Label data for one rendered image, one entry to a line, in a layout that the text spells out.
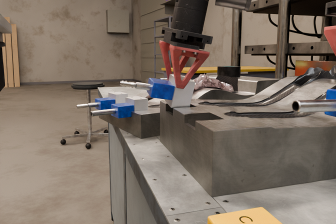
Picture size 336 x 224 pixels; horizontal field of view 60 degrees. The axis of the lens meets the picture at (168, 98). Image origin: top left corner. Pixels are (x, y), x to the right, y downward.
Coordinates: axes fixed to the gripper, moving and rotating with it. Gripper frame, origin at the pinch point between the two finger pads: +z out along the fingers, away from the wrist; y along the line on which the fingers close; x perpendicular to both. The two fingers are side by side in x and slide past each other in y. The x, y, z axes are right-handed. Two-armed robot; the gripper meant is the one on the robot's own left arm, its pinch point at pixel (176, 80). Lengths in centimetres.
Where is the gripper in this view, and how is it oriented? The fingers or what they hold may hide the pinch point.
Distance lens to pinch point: 54.4
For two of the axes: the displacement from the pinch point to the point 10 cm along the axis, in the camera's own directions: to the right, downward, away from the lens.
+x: -9.5, -1.1, -3.1
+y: -2.7, -2.8, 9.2
